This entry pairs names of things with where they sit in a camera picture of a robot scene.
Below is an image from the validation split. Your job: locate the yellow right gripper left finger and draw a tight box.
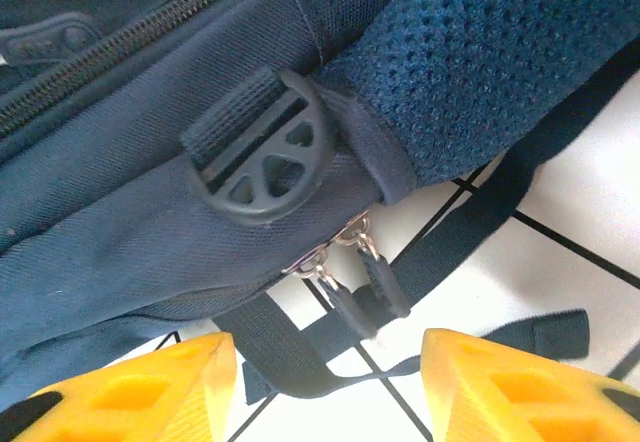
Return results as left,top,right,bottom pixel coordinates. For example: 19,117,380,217
0,331,237,442

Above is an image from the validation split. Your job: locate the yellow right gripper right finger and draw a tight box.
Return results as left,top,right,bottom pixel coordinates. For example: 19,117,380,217
420,328,640,442

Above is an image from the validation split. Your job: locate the navy blue backpack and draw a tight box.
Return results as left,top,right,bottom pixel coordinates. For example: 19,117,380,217
0,0,640,409

